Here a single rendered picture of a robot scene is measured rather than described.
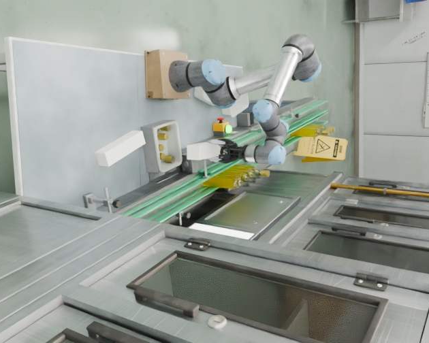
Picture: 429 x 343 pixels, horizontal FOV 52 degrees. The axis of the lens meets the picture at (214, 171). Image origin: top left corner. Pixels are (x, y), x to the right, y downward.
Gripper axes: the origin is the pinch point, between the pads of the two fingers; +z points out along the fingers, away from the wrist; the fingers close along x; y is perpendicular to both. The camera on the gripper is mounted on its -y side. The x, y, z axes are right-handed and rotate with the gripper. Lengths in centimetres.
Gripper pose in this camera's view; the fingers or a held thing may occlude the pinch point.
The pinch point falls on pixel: (210, 150)
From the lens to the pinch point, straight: 192.2
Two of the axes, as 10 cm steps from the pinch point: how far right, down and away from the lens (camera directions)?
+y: -5.5, 1.4, -8.2
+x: 0.0, 9.9, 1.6
